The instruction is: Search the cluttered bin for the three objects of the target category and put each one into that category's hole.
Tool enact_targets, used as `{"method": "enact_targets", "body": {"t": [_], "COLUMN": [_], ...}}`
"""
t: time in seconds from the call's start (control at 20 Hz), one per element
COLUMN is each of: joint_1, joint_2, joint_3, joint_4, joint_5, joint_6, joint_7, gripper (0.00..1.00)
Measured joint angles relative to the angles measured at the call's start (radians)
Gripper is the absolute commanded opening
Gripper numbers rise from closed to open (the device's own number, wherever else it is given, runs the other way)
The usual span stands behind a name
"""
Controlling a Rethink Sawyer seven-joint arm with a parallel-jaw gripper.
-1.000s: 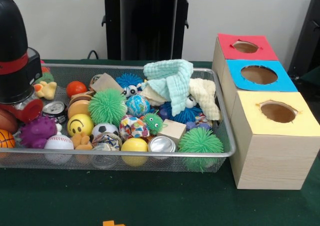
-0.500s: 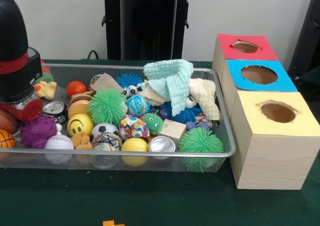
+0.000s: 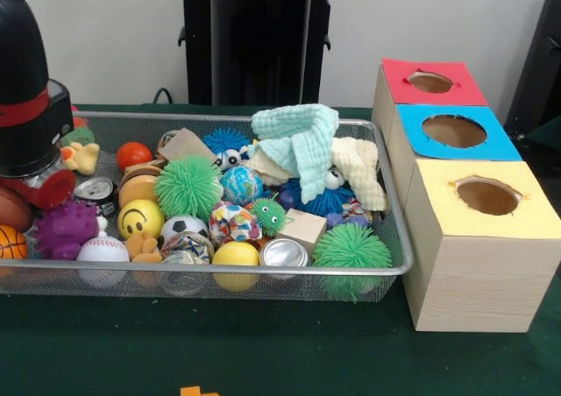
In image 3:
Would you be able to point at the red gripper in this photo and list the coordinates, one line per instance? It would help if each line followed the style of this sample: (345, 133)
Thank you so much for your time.
(48, 190)

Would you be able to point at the green spiky ball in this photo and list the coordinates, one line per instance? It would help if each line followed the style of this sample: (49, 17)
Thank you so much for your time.
(352, 249)
(188, 188)

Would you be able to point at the orange plastic comb toy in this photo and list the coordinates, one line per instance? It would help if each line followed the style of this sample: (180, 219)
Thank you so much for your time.
(200, 391)

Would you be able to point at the mint green cloth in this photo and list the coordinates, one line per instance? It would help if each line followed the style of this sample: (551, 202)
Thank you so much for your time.
(302, 142)

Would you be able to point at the cream muslin cloth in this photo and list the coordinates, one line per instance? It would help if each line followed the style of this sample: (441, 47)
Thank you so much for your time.
(358, 168)

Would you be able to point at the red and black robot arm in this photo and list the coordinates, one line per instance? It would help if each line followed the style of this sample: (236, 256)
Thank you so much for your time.
(26, 81)

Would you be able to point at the clear mesh bin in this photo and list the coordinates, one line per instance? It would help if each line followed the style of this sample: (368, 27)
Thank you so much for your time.
(368, 137)

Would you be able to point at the wooden box with three holes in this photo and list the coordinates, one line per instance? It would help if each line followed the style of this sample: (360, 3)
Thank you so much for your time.
(473, 273)

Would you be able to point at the purple spiky toy with eyes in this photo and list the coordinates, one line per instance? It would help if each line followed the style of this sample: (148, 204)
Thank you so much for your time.
(66, 229)

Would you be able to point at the black can with silver top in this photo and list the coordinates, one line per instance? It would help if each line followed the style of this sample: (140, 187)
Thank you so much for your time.
(95, 190)

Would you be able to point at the small orange basketball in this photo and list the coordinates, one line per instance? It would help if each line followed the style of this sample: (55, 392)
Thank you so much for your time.
(10, 243)

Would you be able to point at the white baseball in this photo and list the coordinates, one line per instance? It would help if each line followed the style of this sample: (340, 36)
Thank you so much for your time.
(102, 251)

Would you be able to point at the yellow smiley ball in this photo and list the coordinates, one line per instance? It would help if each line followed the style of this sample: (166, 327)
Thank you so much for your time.
(140, 218)

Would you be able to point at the dark green tablecloth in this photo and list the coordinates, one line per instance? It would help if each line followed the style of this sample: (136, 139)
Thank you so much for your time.
(263, 352)

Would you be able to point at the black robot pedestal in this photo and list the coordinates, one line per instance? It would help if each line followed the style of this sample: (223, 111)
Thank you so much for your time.
(263, 45)

